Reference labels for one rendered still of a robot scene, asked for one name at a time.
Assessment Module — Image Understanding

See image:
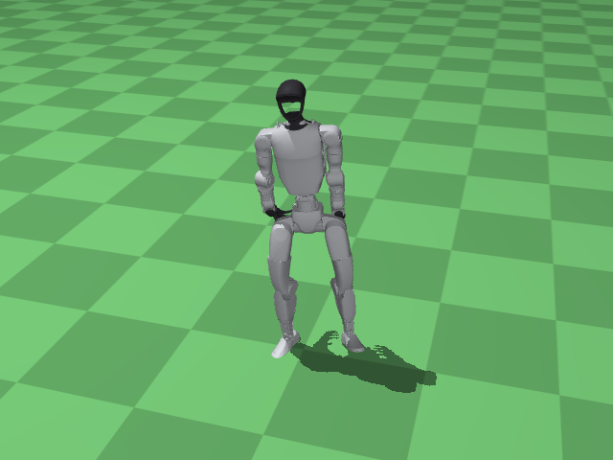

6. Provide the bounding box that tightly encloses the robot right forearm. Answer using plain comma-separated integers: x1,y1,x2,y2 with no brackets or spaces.
257,185,276,213

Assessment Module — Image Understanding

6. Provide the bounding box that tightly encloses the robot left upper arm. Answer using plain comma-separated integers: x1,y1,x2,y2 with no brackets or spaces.
319,125,343,186

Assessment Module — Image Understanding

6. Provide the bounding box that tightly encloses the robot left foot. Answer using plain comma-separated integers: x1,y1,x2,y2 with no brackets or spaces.
341,332,365,353

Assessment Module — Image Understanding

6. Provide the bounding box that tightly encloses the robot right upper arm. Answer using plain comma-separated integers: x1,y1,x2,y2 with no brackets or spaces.
255,127,275,188

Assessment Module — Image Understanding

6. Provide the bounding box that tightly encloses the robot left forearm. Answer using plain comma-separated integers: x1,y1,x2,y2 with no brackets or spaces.
329,171,345,216

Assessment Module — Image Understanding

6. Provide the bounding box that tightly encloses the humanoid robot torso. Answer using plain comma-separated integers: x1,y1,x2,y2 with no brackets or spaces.
271,119,327,234

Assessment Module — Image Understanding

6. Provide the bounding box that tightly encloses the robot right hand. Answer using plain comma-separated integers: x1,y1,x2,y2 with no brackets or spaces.
265,204,292,220

